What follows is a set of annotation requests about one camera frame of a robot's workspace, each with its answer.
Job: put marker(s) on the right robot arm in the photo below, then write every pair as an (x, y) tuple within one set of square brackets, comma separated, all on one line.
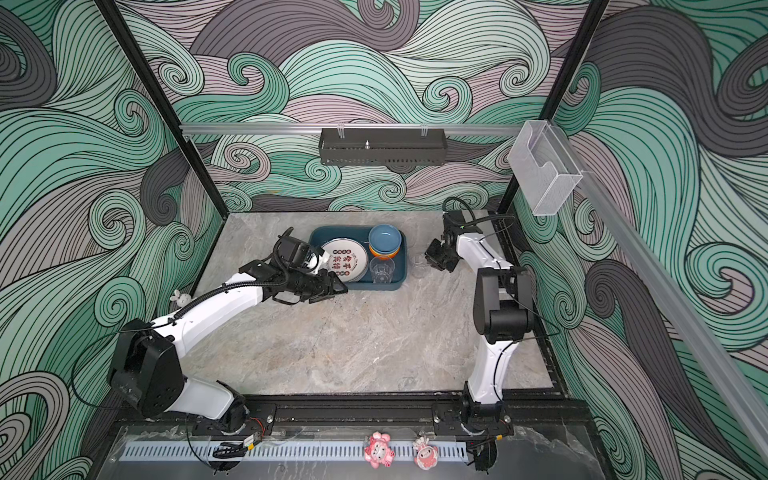
[(501, 312)]

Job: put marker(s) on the white slotted cable duct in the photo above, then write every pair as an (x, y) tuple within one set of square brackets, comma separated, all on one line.
[(288, 451)]

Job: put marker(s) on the clear glass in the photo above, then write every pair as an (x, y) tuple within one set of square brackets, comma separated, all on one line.
[(419, 267), (382, 270)]

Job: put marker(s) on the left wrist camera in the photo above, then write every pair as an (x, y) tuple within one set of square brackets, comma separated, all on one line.
[(316, 260)]

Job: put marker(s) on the aluminium rail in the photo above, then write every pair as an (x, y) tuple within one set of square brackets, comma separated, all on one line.
[(606, 186), (276, 128)]

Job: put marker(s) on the yellow bowl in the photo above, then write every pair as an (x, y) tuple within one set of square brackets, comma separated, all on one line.
[(386, 255)]

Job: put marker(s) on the pink white doll toy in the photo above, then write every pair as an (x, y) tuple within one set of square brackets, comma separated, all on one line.
[(426, 456)]

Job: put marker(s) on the teal plastic bin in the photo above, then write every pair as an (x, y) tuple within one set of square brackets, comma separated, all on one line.
[(360, 233)]

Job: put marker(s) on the aluminium rail back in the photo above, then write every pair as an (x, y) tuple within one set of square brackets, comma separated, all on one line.
[(276, 128)]

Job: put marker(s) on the aluminium rail right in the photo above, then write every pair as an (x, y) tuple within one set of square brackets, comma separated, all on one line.
[(606, 186)]

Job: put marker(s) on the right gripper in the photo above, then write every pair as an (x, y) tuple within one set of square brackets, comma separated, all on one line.
[(432, 257)]

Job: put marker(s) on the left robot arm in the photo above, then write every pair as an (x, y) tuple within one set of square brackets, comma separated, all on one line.
[(146, 370)]

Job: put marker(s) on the clear acrylic wall holder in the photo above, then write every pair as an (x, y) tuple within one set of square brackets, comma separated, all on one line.
[(545, 166)]

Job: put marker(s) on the white rabbit figurine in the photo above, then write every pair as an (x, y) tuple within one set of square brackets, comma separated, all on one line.
[(180, 299)]

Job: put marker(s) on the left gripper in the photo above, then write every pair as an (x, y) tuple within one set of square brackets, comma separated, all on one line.
[(326, 287)]

